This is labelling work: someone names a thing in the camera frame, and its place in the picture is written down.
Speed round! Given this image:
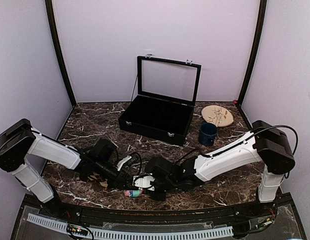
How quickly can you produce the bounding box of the white slotted cable duct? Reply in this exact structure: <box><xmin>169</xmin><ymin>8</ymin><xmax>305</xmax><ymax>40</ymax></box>
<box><xmin>26</xmin><ymin>213</ymin><xmax>234</xmax><ymax>240</ymax></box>

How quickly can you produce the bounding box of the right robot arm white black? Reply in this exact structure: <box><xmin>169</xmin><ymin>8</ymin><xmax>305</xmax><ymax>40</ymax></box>
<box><xmin>145</xmin><ymin>120</ymin><xmax>297</xmax><ymax>217</ymax></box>

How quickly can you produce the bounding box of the pink teal patterned sock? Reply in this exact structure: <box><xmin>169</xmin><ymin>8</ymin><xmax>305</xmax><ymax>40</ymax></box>
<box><xmin>124</xmin><ymin>189</ymin><xmax>143</xmax><ymax>198</ymax></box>

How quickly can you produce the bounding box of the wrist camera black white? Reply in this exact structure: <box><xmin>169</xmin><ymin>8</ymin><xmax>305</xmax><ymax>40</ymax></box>
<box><xmin>132</xmin><ymin>157</ymin><xmax>173</xmax><ymax>191</ymax></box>
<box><xmin>88</xmin><ymin>138</ymin><xmax>143</xmax><ymax>175</ymax></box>

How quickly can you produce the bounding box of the black frame post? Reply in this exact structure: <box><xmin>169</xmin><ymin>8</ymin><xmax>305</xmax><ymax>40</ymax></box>
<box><xmin>236</xmin><ymin>0</ymin><xmax>267</xmax><ymax>108</ymax></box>
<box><xmin>44</xmin><ymin>0</ymin><xmax>77</xmax><ymax>108</ymax></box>

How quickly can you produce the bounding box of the black display case glass lid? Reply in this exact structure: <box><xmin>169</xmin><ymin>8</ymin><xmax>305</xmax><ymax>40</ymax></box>
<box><xmin>118</xmin><ymin>56</ymin><xmax>202</xmax><ymax>146</ymax></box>

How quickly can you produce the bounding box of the brown argyle sock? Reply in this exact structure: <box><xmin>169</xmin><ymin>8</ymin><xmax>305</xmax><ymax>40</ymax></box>
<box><xmin>87</xmin><ymin>172</ymin><xmax>108</xmax><ymax>189</ymax></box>

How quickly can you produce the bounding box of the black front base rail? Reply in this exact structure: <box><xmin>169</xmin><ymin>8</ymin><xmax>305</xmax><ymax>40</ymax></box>
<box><xmin>9</xmin><ymin>193</ymin><xmax>307</xmax><ymax>240</ymax></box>

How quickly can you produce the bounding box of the small circuit board with leds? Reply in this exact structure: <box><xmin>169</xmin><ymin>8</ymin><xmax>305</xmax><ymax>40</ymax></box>
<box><xmin>66</xmin><ymin>224</ymin><xmax>89</xmax><ymax>237</ymax></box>

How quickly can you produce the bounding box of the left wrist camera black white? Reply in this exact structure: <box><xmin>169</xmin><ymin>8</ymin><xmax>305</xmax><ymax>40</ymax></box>
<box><xmin>88</xmin><ymin>138</ymin><xmax>143</xmax><ymax>175</ymax></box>

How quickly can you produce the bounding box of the black right frame post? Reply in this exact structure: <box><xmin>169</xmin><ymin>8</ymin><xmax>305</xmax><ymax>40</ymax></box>
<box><xmin>236</xmin><ymin>0</ymin><xmax>267</xmax><ymax>108</ymax></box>

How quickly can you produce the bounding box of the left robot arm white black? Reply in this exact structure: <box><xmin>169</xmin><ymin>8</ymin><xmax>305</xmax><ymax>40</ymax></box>
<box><xmin>0</xmin><ymin>118</ymin><xmax>133</xmax><ymax>218</ymax></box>

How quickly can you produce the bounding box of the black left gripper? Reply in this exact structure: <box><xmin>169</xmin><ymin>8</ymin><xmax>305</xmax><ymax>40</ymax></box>
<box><xmin>94</xmin><ymin>158</ymin><xmax>134</xmax><ymax>190</ymax></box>

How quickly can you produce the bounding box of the dark blue mug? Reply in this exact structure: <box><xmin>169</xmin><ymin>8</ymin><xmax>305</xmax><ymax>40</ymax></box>
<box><xmin>198</xmin><ymin>122</ymin><xmax>218</xmax><ymax>146</ymax></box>

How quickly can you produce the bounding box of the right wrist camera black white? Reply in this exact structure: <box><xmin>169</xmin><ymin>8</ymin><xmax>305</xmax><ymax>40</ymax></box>
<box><xmin>132</xmin><ymin>157</ymin><xmax>173</xmax><ymax>191</ymax></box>

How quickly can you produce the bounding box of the black left frame post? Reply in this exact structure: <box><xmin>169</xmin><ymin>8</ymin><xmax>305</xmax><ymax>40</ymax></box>
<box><xmin>44</xmin><ymin>0</ymin><xmax>77</xmax><ymax>108</ymax></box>

